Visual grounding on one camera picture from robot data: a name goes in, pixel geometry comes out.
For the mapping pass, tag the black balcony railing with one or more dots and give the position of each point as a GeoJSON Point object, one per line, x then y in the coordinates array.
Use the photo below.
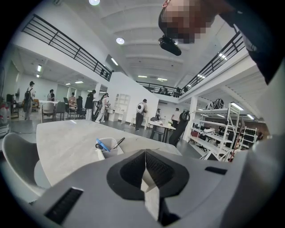
{"type": "Point", "coordinates": [211, 66]}
{"type": "Point", "coordinates": [66, 44]}

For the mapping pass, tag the person's black shirt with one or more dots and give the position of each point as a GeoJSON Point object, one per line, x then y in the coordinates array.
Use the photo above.
{"type": "Point", "coordinates": [256, 33]}

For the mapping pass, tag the light grey shell chair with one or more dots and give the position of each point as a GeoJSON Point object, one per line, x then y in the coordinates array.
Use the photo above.
{"type": "Point", "coordinates": [20, 160]}

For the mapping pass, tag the white shelf rack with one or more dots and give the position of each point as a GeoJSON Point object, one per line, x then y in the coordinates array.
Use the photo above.
{"type": "Point", "coordinates": [218, 133]}

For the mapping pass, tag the black office chair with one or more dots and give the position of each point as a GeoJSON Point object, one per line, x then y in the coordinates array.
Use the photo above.
{"type": "Point", "coordinates": [179, 129]}

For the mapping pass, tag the white pen holder bin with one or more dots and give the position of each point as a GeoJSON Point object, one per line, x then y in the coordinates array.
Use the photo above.
{"type": "Point", "coordinates": [114, 152]}

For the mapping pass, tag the black pen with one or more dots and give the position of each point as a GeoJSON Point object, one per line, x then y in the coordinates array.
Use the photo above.
{"type": "Point", "coordinates": [118, 143]}

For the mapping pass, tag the white arched cabinet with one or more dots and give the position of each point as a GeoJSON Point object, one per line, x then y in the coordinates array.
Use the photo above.
{"type": "Point", "coordinates": [121, 107]}

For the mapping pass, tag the long white desk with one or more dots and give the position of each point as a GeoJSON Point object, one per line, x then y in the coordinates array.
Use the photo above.
{"type": "Point", "coordinates": [47, 102]}

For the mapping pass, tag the white desk with black legs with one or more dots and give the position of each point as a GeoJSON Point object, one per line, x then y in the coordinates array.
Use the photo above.
{"type": "Point", "coordinates": [162, 125]}

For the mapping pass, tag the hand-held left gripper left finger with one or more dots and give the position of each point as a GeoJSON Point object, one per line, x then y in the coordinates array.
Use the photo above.
{"type": "Point", "coordinates": [93, 196]}

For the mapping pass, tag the person's head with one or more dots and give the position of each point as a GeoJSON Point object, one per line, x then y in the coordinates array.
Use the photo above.
{"type": "Point", "coordinates": [191, 20]}

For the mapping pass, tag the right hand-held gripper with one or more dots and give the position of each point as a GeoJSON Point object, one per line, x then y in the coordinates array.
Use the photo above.
{"type": "Point", "coordinates": [267, 167]}

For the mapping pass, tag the round ceiling light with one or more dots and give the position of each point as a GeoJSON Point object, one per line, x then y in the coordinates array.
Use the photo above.
{"type": "Point", "coordinates": [120, 40]}
{"type": "Point", "coordinates": [94, 1]}

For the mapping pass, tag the black head-worn camera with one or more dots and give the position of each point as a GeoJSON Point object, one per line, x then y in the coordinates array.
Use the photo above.
{"type": "Point", "coordinates": [170, 45]}

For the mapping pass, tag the grey marble table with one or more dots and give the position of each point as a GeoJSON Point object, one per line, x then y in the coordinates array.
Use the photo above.
{"type": "Point", "coordinates": [71, 142]}

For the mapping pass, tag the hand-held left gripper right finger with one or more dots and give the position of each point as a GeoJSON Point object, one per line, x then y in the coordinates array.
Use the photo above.
{"type": "Point", "coordinates": [200, 193]}

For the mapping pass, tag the blue scissors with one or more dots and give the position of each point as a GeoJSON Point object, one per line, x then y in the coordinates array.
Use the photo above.
{"type": "Point", "coordinates": [103, 145]}

